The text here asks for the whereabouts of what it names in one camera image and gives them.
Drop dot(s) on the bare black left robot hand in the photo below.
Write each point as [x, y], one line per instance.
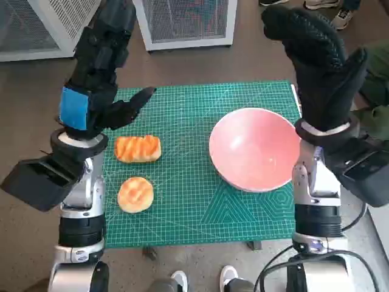
[91, 100]

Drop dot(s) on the large white mesh cabinet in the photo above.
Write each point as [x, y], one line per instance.
[36, 30]

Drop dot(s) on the round toy bread bun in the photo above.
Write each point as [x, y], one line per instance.
[135, 194]

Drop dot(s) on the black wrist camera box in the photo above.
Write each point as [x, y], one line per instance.
[36, 185]
[364, 176]

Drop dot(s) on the white shoe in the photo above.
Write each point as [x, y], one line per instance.
[228, 276]
[180, 280]

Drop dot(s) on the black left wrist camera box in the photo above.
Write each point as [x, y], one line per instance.
[36, 185]

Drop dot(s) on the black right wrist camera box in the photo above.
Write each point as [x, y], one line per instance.
[364, 176]

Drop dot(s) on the rectangular striped toy bread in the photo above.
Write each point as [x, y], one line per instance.
[138, 149]

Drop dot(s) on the green cutting mat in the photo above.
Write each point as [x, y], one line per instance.
[188, 188]

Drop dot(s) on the person's black shoe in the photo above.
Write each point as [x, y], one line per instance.
[273, 2]

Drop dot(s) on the white side table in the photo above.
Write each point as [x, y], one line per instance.
[380, 231]

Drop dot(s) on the small white mesh cabinet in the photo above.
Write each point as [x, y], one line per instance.
[185, 21]

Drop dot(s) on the black table bracket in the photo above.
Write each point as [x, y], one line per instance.
[149, 253]
[254, 245]

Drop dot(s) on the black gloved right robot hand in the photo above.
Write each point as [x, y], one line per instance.
[319, 76]

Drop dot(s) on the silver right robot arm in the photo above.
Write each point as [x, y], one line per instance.
[316, 213]

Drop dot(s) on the grey leg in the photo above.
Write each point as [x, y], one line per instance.
[241, 286]

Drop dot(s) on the person's light shoe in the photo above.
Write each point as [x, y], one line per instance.
[342, 18]
[322, 3]

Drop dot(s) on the pink bowl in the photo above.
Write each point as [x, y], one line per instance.
[252, 152]

